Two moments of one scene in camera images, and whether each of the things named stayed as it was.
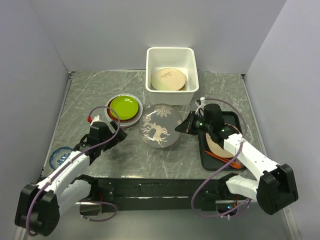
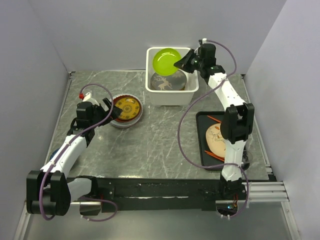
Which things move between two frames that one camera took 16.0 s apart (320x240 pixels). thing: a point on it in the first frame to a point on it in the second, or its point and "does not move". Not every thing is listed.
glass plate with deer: x=157 y=124 to x=176 y=81
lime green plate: x=126 y=107 to x=164 y=60
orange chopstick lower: x=225 y=159 does not move
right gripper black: x=187 y=126 to x=183 y=63
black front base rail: x=159 y=194 does not move
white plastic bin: x=183 y=59 does not move
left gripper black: x=121 y=136 to x=100 y=108
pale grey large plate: x=123 y=124 does not move
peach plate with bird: x=216 y=149 does not move
